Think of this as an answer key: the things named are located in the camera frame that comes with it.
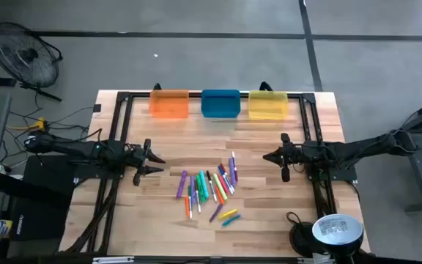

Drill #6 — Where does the blue plastic bin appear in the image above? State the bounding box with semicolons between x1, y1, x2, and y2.
200;89;242;119

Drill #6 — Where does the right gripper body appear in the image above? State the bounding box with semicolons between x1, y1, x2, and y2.
279;132;307;183

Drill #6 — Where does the black-capped thin white marker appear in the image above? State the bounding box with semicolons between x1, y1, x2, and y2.
205;170;218;202

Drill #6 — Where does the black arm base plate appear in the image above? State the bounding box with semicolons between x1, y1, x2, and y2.
72;161;126;180
305;152;358;183

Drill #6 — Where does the yellow translucent plastic bin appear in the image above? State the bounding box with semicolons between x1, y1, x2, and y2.
248;89;289;121

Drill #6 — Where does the pink marker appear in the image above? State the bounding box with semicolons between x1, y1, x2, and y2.
217;173;232;196

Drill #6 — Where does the yellow-green highlighter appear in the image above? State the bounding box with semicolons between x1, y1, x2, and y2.
212;173;229;202

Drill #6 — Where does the red-capped thin white marker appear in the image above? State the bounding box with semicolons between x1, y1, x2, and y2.
220;163;236;193

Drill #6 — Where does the yellow and blue package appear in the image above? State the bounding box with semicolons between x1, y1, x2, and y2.
0;219;13;238

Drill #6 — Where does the blue-capped thin white marker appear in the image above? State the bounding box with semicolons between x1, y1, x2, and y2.
217;164;234;195

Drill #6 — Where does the black storage box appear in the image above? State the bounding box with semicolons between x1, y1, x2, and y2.
10;155;77;242

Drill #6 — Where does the green-capped thin white marker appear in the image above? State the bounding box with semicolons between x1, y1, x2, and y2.
187;185;194;220

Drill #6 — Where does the orange translucent plastic bin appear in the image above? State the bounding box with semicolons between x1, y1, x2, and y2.
149;89;190;120

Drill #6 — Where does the yellow extension cord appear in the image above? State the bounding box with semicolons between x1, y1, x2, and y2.
5;117;49;133

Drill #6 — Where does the teal highlighter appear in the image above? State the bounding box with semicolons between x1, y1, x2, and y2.
199;169;210;200

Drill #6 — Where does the black aluminium table frame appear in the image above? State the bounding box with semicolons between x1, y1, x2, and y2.
64;90;338;254

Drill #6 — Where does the black floor cable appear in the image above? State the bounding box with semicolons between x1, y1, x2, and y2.
0;91;95;173

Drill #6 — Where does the black floor fan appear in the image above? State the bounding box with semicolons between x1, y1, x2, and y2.
0;21;64;103

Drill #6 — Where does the yellow marker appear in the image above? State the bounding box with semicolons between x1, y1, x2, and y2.
218;208;239;221

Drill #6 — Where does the black cable bundle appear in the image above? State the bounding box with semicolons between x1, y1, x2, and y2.
64;185;119;254

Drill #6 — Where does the green highlighter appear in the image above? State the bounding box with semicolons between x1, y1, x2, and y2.
195;173;207;204

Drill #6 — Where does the desk lamp with silver head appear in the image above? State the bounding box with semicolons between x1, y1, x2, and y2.
286;211;365;264

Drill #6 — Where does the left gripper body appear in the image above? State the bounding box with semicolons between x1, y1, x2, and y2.
124;138;152;187

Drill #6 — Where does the blue-teal marker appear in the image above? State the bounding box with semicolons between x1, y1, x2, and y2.
221;214;242;227

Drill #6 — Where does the silver bracket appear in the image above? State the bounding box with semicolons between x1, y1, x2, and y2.
297;257;335;264
92;256;135;264

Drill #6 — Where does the brown-capped thin white marker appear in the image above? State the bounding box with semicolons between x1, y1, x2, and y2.
193;178;202;214

